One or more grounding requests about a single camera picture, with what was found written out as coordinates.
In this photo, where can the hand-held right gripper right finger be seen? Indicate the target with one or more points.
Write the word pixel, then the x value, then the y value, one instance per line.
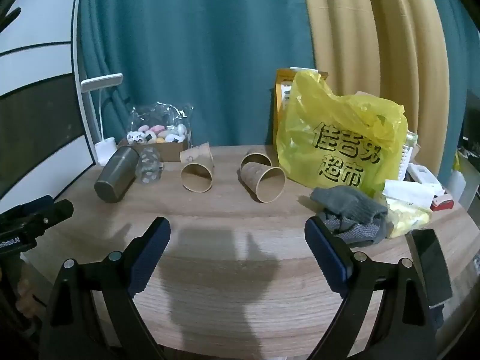
pixel 327 255

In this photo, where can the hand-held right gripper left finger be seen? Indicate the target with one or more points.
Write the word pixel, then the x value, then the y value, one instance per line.
pixel 149 255

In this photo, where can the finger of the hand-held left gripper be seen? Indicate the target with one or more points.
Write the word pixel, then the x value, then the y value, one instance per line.
pixel 48 213

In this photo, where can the grey metal cup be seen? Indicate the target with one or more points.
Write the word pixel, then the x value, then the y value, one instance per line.
pixel 116 174

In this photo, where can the clear patterned glass cup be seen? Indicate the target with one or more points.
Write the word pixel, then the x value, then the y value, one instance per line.
pixel 149 168

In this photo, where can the brown paper cup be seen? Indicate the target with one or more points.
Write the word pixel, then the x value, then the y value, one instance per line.
pixel 252 156
pixel 262 182
pixel 197 168

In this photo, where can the grey knitted glove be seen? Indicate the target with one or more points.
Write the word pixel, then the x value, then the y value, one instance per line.
pixel 348 204

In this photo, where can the yellow-green plastic packet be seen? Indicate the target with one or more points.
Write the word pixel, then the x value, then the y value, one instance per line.
pixel 407 217

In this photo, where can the white tissue packet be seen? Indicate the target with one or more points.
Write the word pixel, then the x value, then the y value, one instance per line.
pixel 408 192

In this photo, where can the white desk lamp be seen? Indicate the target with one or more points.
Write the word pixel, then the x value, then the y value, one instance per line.
pixel 98 120

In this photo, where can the black smartphone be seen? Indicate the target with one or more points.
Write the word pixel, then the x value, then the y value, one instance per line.
pixel 433 260

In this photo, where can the cardboard box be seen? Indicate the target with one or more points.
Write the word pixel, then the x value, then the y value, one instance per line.
pixel 172 151

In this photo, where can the yellow plastic shopping bag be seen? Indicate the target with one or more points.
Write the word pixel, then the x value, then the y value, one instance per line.
pixel 337 138

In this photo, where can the white box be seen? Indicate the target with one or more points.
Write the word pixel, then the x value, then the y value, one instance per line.
pixel 423 173

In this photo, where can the red small box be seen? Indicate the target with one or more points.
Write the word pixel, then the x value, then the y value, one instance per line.
pixel 442 202

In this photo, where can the white plastic brush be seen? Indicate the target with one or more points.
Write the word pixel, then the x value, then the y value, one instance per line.
pixel 407 153

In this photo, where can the clear bag of plush toys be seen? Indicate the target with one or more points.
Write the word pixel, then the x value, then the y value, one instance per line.
pixel 161 123

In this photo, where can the orange paper packet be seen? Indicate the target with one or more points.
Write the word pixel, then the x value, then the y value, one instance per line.
pixel 283 90

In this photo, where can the teal curtain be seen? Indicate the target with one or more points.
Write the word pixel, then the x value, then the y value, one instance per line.
pixel 195 52

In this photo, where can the beige curtain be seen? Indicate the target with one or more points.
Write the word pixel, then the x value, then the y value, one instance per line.
pixel 375 37

